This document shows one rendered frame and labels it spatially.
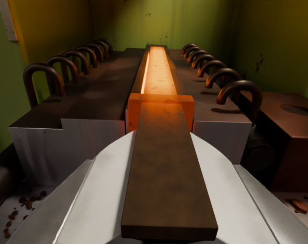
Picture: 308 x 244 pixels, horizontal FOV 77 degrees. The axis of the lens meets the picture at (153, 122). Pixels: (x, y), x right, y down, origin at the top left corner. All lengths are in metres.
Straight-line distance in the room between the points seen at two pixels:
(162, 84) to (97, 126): 0.07
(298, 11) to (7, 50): 0.44
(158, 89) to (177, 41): 0.46
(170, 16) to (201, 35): 0.10
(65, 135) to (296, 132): 0.20
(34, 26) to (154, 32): 0.35
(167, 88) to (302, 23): 0.29
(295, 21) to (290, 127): 0.25
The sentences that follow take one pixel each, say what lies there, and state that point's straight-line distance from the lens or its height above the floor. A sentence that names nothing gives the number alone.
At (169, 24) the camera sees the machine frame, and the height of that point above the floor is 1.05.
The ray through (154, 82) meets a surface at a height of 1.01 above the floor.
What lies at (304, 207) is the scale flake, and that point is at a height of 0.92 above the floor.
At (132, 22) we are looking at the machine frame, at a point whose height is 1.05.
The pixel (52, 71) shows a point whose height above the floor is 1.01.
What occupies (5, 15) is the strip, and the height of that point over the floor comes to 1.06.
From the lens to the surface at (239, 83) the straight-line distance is 0.18.
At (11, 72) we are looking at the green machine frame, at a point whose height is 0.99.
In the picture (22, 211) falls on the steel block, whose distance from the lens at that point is 0.21.
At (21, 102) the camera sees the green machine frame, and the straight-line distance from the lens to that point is 0.37.
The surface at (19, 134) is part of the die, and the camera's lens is 0.20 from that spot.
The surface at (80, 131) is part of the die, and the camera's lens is 0.17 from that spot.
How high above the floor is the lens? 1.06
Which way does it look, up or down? 28 degrees down
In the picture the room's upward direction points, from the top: 2 degrees clockwise
